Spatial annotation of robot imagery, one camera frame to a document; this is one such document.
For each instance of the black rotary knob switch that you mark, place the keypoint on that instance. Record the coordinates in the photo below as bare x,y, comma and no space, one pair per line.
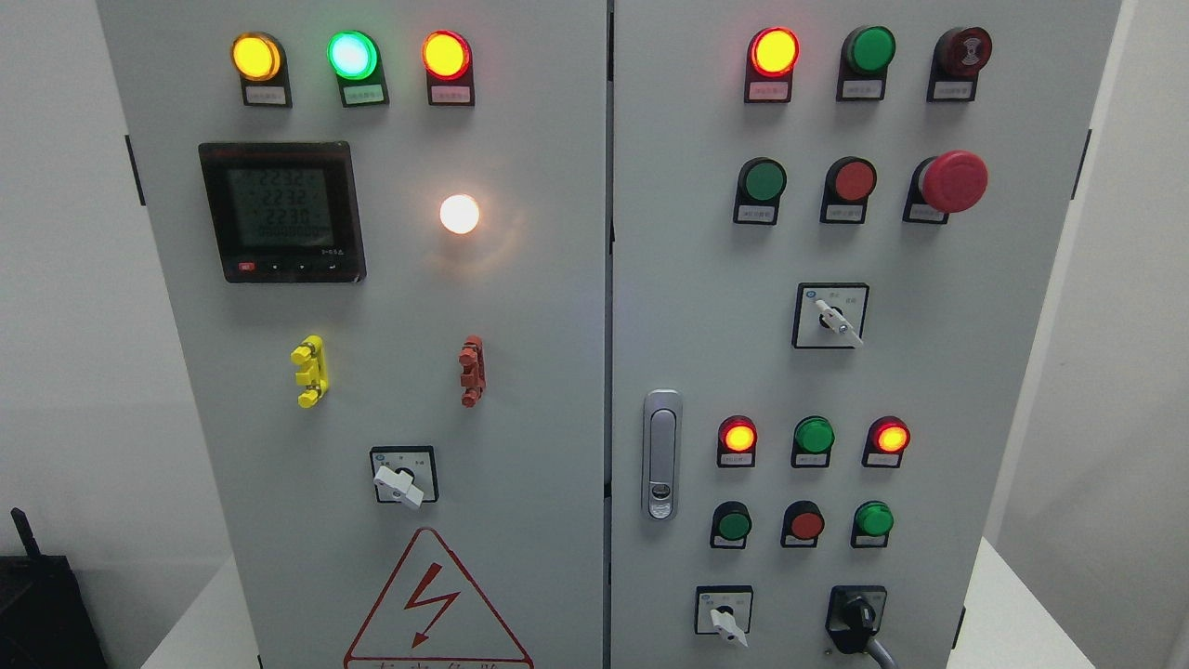
854,616

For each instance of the red lit indicator lower left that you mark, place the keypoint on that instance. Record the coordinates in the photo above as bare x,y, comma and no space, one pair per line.
737,440

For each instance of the red lit indicator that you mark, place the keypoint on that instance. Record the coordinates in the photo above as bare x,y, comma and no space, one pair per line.
737,440
772,55

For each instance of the white lit indicator light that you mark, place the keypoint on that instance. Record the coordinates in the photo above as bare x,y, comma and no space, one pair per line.
459,213

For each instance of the green push button upper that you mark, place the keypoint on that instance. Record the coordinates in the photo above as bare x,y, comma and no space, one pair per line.
761,182

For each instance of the green push button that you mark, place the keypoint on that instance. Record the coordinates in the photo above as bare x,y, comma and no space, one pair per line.
730,525
761,182

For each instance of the green push button lower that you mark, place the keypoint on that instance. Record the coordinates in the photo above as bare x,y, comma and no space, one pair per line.
730,525

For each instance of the grey electrical cabinet left door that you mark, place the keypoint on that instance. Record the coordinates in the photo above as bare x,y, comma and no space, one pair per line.
521,474

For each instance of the grey electrical cabinet door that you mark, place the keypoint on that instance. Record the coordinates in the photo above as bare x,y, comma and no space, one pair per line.
705,306
521,474

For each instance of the green indicator lower middle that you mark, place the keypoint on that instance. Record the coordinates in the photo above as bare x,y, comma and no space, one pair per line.
813,438

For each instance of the grey electrical cabinet right door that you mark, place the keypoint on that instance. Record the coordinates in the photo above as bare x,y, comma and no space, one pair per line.
705,306

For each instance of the red push button lower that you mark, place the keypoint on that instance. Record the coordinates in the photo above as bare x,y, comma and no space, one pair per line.
802,526

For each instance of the red push button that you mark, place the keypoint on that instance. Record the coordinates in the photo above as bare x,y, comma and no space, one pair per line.
802,526
847,187

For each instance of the red push button upper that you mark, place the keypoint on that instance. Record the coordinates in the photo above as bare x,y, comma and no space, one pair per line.
847,187

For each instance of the red indicator lower right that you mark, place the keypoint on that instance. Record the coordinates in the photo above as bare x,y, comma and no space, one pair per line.
886,441

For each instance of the red lit indicator left door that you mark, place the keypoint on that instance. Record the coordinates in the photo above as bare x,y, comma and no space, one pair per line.
448,61

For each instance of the red high voltage warning sticker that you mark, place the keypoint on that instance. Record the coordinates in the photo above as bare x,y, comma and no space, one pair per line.
432,614

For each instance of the red lit indicator top right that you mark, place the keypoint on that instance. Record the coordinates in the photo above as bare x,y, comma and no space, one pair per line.
772,55

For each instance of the green illuminated button lower right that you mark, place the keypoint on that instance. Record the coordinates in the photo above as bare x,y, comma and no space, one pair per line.
873,522

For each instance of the black digital power meter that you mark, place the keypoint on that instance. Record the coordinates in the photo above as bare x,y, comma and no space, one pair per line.
284,211

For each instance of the green lit indicator light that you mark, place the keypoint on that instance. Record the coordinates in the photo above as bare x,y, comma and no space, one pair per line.
358,67

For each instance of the green indicator top right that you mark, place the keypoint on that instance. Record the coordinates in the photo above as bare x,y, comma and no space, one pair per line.
864,62

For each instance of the red emergency stop mushroom button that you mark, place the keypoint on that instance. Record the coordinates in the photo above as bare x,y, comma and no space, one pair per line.
944,185

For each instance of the yellow indicator light top left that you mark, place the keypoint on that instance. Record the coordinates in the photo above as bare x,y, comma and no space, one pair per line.
260,61

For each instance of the dark red buzzer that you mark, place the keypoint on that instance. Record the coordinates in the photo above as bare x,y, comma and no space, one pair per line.
959,55

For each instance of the black box with antenna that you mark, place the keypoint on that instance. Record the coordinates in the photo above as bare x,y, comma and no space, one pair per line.
44,623

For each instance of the silver door latch handle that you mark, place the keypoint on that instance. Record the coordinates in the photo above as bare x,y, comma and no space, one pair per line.
662,411

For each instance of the white selector switch left door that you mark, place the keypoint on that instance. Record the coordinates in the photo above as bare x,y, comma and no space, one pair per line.
404,474

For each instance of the white selector switch upper right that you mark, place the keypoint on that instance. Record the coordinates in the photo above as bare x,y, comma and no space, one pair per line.
829,315

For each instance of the white selector switch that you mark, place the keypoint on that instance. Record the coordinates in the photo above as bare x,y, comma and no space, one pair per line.
724,611
829,315

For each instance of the white selector switch bottom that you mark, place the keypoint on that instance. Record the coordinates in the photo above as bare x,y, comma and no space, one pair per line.
724,611

